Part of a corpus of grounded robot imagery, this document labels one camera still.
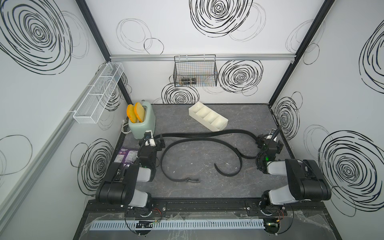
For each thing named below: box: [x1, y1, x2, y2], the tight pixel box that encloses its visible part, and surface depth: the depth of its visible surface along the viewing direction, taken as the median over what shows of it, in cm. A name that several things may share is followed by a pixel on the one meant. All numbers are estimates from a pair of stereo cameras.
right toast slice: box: [134, 102, 145, 123], surface depth 91 cm
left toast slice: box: [126, 104, 138, 123], surface depth 89 cm
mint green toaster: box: [128, 101, 156, 140], surface depth 93 cm
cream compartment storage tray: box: [188, 101, 229, 132], surface depth 110 cm
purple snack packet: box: [113, 147, 139, 166], surface depth 84 cm
